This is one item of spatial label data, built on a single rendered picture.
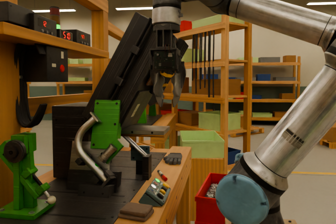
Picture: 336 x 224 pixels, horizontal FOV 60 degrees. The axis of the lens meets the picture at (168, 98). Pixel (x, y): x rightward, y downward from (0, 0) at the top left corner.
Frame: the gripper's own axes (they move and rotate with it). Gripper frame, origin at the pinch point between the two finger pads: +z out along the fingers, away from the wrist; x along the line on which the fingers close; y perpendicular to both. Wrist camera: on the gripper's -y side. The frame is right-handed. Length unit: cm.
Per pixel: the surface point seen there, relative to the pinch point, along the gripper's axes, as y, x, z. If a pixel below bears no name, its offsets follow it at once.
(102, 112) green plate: -39, -35, 7
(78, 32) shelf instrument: -60, -57, -31
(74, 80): -848, -473, -15
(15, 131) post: -24, -65, 14
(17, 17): -17, -58, -29
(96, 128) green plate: -37, -37, 14
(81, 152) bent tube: -31, -42, 23
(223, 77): -290, 19, -12
